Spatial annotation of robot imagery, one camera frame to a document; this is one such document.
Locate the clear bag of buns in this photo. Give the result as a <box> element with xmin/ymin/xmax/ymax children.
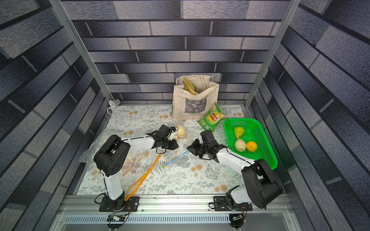
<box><xmin>163</xmin><ymin>123</ymin><xmax>190</xmax><ymax>170</ymax></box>

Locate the white cup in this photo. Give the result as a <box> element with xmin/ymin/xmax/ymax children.
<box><xmin>107</xmin><ymin>99</ymin><xmax>120</xmax><ymax>115</ymax></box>

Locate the aluminium frame post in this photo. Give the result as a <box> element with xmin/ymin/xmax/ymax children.
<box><xmin>244</xmin><ymin>0</ymin><xmax>301</xmax><ymax>109</ymax></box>
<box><xmin>48</xmin><ymin>0</ymin><xmax>114</xmax><ymax>100</ymax></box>

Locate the right circuit board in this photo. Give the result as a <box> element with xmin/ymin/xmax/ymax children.
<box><xmin>229</xmin><ymin>214</ymin><xmax>245</xmax><ymax>229</ymax></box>

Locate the right aluminium frame post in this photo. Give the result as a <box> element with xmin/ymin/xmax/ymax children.
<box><xmin>244</xmin><ymin>0</ymin><xmax>301</xmax><ymax>109</ymax></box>

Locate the yellow pear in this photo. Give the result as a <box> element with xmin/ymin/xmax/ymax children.
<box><xmin>246</xmin><ymin>141</ymin><xmax>258</xmax><ymax>153</ymax></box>

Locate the green plastic basket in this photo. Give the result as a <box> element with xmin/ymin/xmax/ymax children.
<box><xmin>224</xmin><ymin>118</ymin><xmax>278</xmax><ymax>170</ymax></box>

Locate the yellow snack packet in tote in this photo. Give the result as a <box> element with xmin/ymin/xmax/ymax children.
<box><xmin>182</xmin><ymin>78</ymin><xmax>199</xmax><ymax>95</ymax></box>

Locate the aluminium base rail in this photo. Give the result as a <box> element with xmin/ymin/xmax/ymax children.
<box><xmin>51</xmin><ymin>194</ymin><xmax>293</xmax><ymax>231</ymax></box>

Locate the left circuit board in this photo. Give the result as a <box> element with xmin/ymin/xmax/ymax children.
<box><xmin>107</xmin><ymin>213</ymin><xmax>129</xmax><ymax>224</ymax></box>

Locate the circuit board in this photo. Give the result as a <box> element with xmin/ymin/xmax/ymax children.
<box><xmin>107</xmin><ymin>213</ymin><xmax>129</xmax><ymax>224</ymax></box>
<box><xmin>229</xmin><ymin>214</ymin><xmax>245</xmax><ymax>229</ymax></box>

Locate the green chips bag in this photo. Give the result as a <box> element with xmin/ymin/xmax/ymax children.
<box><xmin>198</xmin><ymin>103</ymin><xmax>228</xmax><ymax>132</ymax></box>

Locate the green fruit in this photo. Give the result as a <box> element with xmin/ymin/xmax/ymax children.
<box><xmin>234</xmin><ymin>127</ymin><xmax>245</xmax><ymax>139</ymax></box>

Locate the left aluminium frame post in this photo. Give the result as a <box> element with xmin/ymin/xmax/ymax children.
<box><xmin>48</xmin><ymin>0</ymin><xmax>114</xmax><ymax>100</ymax></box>

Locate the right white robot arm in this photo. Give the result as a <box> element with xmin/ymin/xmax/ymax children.
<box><xmin>187</xmin><ymin>130</ymin><xmax>283</xmax><ymax>210</ymax></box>

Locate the beige canvas tote bag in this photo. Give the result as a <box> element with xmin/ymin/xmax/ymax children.
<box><xmin>172</xmin><ymin>75</ymin><xmax>220</xmax><ymax>121</ymax></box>

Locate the giraffe yellow toy package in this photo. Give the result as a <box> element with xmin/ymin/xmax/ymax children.
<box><xmin>120</xmin><ymin>157</ymin><xmax>142</xmax><ymax>177</ymax></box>

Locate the clear orange zip-top bag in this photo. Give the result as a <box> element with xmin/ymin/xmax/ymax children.
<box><xmin>80</xmin><ymin>129</ymin><xmax>168</xmax><ymax>201</ymax></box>

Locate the beige round fruit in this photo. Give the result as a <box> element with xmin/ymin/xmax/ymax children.
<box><xmin>234</xmin><ymin>139</ymin><xmax>246</xmax><ymax>152</ymax></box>

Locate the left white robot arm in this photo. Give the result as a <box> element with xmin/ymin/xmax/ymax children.
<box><xmin>93</xmin><ymin>125</ymin><xmax>179</xmax><ymax>202</ymax></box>

